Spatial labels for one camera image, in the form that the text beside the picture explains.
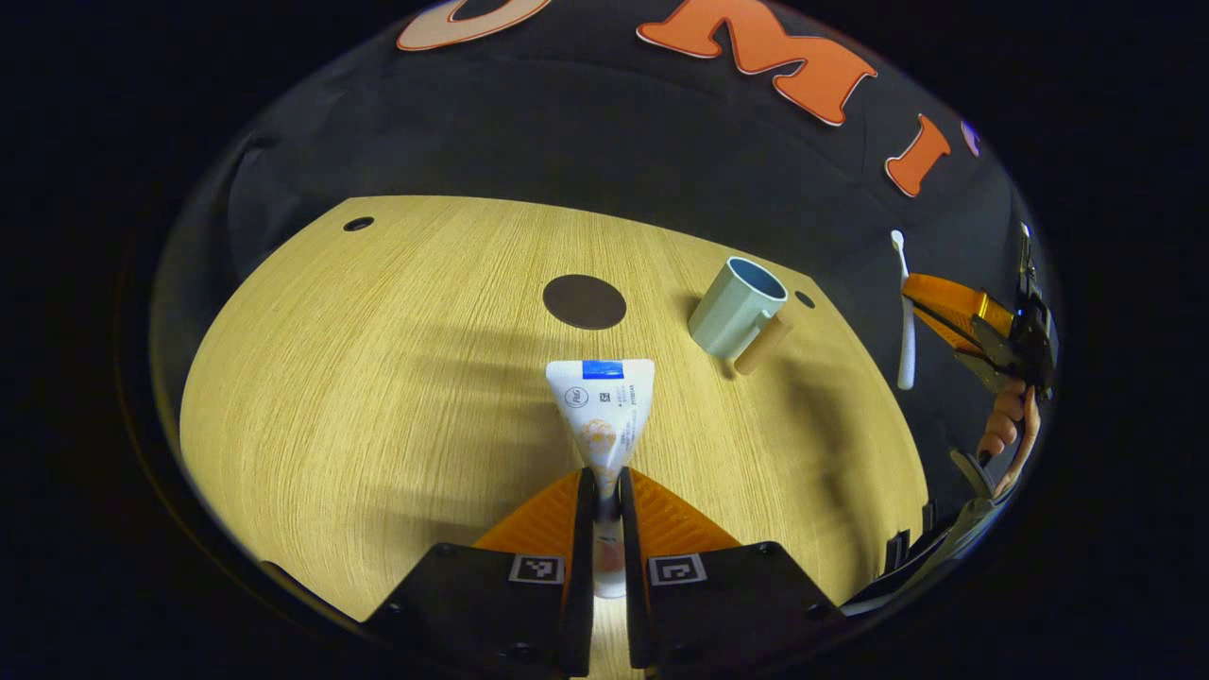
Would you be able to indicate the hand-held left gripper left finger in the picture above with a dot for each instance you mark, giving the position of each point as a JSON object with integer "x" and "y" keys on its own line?
{"x": 472, "y": 604}

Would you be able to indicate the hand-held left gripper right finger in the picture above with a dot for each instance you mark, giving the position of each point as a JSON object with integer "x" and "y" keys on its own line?
{"x": 727, "y": 604}

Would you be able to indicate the white toothbrush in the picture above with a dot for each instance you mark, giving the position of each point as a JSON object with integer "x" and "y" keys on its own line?
{"x": 906, "y": 359}

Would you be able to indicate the grey metal frame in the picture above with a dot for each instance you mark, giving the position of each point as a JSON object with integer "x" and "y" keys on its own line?
{"x": 954, "y": 538}

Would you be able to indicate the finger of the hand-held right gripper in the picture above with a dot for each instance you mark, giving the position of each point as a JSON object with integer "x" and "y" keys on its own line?
{"x": 987, "y": 349}
{"x": 949, "y": 297}

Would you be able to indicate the white toothpaste tube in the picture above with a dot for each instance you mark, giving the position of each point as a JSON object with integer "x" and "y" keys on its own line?
{"x": 600, "y": 401}

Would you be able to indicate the brown round coaster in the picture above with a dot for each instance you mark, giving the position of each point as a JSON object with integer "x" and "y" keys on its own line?
{"x": 585, "y": 302}

